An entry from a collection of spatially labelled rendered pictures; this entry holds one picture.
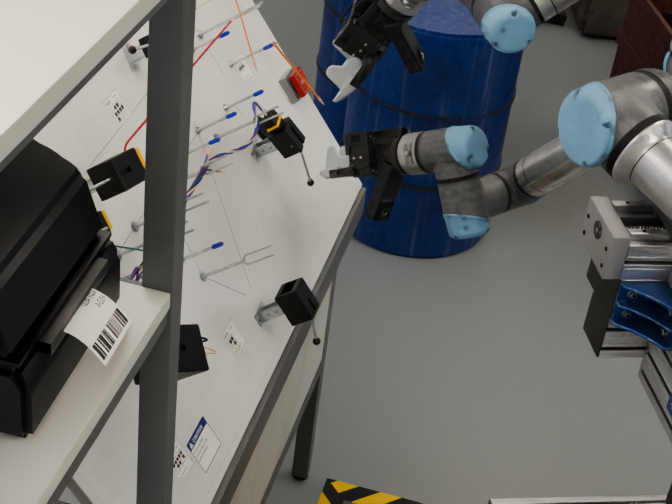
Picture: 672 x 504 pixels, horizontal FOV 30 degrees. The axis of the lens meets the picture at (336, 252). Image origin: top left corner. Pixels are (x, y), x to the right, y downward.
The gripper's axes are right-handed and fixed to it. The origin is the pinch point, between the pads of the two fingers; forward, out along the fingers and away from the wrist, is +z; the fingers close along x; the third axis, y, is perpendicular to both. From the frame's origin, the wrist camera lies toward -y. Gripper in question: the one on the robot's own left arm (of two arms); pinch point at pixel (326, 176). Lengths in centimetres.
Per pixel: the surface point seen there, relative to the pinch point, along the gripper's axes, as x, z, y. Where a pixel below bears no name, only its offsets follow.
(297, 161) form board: -4.2, 11.1, 3.8
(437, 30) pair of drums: -117, 57, 42
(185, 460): 55, -16, -41
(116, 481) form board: 71, -20, -41
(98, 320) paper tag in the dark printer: 105, -64, -15
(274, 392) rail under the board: 25.3, -6.1, -36.6
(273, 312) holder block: 23.9, -6.4, -23.0
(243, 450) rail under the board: 40, -13, -43
